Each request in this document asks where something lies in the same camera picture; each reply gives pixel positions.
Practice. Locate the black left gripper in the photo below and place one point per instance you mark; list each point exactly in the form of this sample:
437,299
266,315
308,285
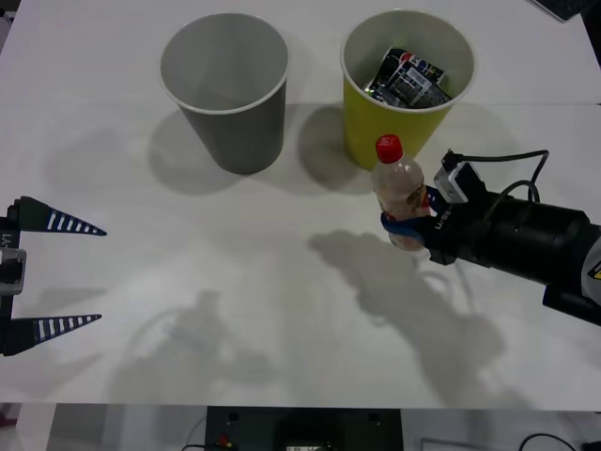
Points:
8,235

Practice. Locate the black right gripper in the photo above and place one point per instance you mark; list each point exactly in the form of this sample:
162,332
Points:
457,235

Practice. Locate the clear bottle with red cap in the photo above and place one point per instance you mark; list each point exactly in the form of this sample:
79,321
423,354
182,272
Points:
396,183

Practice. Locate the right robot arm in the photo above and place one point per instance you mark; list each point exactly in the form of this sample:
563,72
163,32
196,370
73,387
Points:
540,235

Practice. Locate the yellow-green plastic bin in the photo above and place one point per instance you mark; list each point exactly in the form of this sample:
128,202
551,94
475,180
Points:
371,127

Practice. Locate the white table leg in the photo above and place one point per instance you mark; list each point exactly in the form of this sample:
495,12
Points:
35,427

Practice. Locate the grey plastic bin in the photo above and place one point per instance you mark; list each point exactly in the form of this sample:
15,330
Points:
244,136

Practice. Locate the black robot torso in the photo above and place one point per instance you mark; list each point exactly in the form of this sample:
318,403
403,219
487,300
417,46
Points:
253,430

